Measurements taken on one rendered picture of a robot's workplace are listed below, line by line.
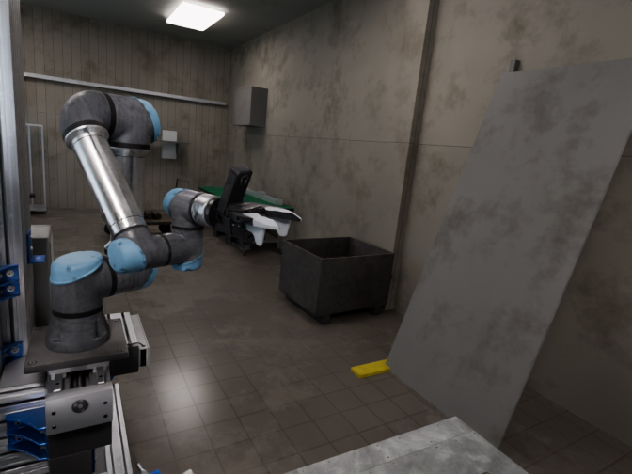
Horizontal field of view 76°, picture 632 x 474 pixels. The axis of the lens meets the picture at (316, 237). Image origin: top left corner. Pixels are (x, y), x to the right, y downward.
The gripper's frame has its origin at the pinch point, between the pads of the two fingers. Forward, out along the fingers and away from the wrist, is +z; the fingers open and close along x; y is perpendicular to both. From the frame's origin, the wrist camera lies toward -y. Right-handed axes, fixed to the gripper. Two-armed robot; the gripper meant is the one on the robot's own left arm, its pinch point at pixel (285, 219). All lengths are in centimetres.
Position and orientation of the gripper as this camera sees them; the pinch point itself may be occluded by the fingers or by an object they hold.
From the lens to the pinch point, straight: 80.7
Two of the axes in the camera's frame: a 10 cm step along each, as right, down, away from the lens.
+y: -0.2, 9.5, 3.2
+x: -5.7, 2.5, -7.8
